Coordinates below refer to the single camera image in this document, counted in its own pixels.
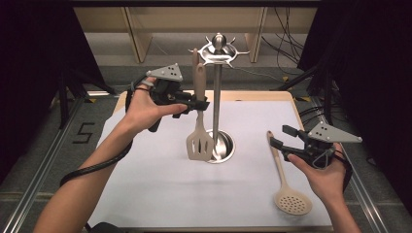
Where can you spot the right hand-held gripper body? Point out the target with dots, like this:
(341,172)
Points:
(327,134)

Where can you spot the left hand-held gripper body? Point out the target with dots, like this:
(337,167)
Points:
(168,89)

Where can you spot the steel utensil stand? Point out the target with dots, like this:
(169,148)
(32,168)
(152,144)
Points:
(216,97)

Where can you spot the beige slotted spatula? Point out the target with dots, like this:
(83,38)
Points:
(199,147)

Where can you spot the beige perforated skimmer spoon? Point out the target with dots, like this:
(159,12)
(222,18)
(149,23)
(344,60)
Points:
(293,200)

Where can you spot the person's left hand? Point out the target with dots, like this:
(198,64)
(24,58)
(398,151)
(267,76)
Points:
(141,108)

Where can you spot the person's right hand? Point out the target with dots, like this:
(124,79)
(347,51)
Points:
(327,183)

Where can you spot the black stand legs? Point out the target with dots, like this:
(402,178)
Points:
(64,97)
(327,97)

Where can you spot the light wooden shelf unit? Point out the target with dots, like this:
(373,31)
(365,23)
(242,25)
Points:
(162,19)

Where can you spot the black curtain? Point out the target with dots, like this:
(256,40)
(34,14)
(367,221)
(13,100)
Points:
(32,64)
(372,81)

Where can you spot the white table cloth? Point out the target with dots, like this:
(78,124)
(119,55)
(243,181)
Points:
(162,181)

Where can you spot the aluminium floor rail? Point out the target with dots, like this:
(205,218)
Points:
(359,187)
(42,174)

